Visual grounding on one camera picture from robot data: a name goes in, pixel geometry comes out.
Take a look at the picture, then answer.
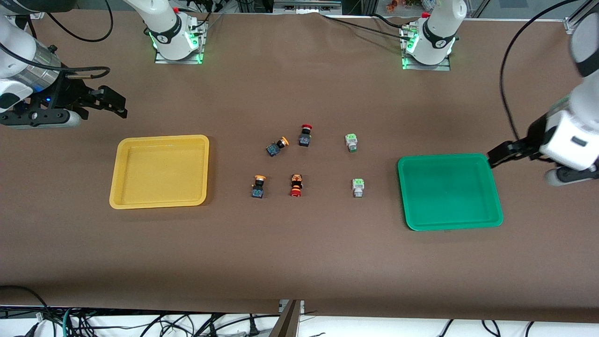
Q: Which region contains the black floor cable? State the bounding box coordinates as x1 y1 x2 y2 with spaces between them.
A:
0 285 51 330

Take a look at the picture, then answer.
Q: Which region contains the yellow plastic tray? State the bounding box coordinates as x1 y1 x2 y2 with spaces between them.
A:
109 135 210 210

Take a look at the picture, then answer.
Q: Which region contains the brown table cover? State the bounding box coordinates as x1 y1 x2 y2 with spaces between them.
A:
0 9 599 323

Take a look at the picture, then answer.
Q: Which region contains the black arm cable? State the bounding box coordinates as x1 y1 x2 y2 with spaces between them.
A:
44 0 114 43
499 0 581 155

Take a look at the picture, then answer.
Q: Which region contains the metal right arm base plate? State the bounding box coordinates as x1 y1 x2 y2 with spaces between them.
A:
154 21 207 65

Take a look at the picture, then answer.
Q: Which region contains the black cable on table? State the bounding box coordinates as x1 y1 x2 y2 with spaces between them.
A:
320 13 415 38

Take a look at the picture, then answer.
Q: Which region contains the aluminium frame profile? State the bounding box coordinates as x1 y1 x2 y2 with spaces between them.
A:
274 0 342 15

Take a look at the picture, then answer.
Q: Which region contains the green plastic tray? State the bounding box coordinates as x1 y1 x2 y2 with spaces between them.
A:
397 154 504 232

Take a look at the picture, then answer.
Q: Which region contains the wooden post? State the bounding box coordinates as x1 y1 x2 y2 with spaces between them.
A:
269 300 302 337

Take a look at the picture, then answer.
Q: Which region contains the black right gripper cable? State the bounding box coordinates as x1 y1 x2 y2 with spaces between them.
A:
0 43 111 79

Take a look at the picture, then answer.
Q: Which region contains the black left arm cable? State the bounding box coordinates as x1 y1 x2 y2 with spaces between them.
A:
499 0 581 155

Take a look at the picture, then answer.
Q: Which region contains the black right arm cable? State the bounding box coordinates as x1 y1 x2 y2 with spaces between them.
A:
44 0 114 43

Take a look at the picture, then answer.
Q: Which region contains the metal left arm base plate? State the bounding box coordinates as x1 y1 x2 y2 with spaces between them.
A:
400 26 452 72

